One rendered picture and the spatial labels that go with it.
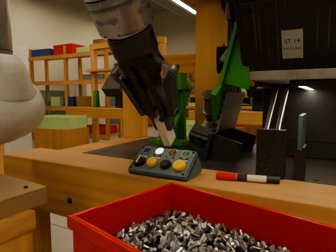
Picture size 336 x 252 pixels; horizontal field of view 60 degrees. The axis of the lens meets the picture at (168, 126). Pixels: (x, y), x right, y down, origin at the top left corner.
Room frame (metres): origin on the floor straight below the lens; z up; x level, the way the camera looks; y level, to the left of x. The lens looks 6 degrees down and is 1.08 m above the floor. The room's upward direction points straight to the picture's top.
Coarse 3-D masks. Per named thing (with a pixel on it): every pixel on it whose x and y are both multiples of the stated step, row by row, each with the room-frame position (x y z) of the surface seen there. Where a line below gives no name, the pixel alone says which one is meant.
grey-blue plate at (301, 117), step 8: (304, 120) 0.65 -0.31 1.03; (304, 128) 0.66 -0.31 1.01; (304, 136) 0.67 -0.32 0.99; (304, 144) 0.66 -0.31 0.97; (296, 152) 0.63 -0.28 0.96; (304, 152) 0.62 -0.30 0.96; (296, 160) 0.63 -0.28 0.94; (304, 160) 0.63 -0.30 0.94; (296, 168) 0.63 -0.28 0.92; (304, 168) 0.64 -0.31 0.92; (296, 176) 0.62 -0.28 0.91
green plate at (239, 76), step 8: (232, 32) 0.78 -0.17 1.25; (232, 40) 0.78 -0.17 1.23; (232, 48) 0.79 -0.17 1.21; (232, 56) 0.79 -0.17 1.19; (224, 64) 0.79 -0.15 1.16; (232, 64) 0.79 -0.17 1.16; (240, 64) 0.78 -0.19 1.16; (224, 72) 0.79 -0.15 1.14; (232, 72) 0.79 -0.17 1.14; (240, 72) 0.78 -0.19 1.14; (248, 72) 0.77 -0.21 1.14; (224, 80) 0.80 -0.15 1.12; (232, 80) 0.79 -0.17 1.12; (240, 80) 0.78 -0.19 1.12; (248, 80) 0.77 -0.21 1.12; (224, 88) 0.82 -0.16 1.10; (232, 88) 0.89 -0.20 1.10; (248, 88) 0.77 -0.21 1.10; (224, 96) 0.84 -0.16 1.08
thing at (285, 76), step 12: (252, 72) 0.58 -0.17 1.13; (264, 72) 0.57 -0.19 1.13; (276, 72) 0.56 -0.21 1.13; (288, 72) 0.55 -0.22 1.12; (300, 72) 0.54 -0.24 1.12; (312, 72) 0.53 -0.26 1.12; (324, 72) 0.52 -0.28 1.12; (252, 84) 0.58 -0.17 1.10; (264, 84) 0.67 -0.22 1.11; (300, 84) 0.56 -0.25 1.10; (312, 84) 0.55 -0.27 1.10; (324, 84) 0.54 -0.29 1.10
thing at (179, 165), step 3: (180, 159) 0.63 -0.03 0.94; (174, 162) 0.62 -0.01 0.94; (177, 162) 0.62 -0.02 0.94; (180, 162) 0.62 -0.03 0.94; (183, 162) 0.62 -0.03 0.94; (174, 165) 0.62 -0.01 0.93; (177, 165) 0.61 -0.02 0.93; (180, 165) 0.61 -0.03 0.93; (183, 165) 0.61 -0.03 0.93; (174, 168) 0.61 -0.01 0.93; (177, 168) 0.61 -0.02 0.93; (180, 168) 0.61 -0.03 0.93; (183, 168) 0.61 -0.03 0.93
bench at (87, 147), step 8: (144, 136) 1.44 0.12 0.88; (88, 144) 1.20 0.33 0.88; (96, 144) 1.20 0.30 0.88; (104, 144) 1.20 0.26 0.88; (112, 144) 1.20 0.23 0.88; (80, 152) 1.03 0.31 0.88; (32, 208) 0.88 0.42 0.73; (40, 216) 0.90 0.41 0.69; (48, 216) 0.93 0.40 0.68; (40, 224) 0.90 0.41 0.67; (48, 224) 0.93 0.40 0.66; (32, 232) 0.88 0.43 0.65; (40, 232) 0.90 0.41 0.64; (48, 232) 0.93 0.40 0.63; (40, 240) 0.90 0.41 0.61; (48, 240) 0.93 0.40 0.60; (40, 248) 0.90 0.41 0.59; (48, 248) 0.93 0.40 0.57
